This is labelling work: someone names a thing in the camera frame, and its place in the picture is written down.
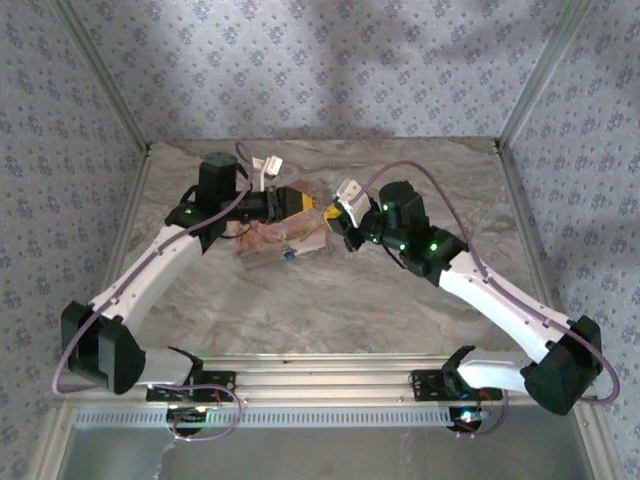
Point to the aluminium frame post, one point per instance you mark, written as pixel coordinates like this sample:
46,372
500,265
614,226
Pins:
545,75
103,75

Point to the grey metal panel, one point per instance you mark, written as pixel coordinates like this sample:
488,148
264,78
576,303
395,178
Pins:
325,455

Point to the black base controller board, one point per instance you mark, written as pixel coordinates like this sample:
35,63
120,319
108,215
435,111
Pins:
192,416
467,419

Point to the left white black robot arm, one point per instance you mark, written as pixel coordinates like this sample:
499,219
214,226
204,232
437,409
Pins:
145,275

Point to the aluminium table side rail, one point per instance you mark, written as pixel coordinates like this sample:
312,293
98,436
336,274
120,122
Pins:
526,225
120,240

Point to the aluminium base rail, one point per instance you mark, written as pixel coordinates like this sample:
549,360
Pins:
325,380

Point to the small key with blue head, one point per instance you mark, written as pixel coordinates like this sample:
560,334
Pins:
288,256

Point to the pink floral box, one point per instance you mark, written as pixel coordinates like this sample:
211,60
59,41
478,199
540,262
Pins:
280,232

